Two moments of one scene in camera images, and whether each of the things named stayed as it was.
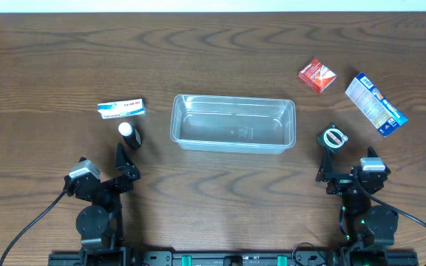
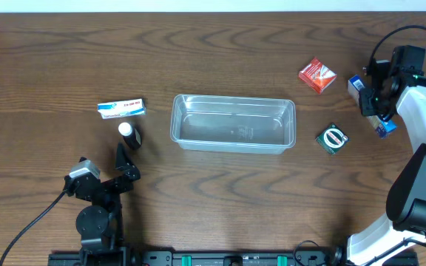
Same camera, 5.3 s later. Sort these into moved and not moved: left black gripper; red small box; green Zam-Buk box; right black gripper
Moved: right black gripper
Not moved: left black gripper; red small box; green Zam-Buk box
